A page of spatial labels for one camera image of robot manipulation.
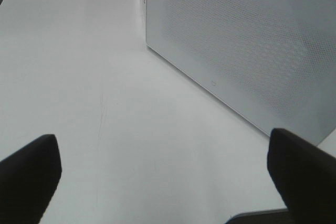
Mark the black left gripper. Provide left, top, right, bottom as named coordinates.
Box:
left=227, top=129, right=335, bottom=224

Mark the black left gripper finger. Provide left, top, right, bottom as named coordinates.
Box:
left=1, top=134, right=62, bottom=223

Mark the white microwave door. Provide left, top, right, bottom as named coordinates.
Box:
left=146, top=0, right=335, bottom=145

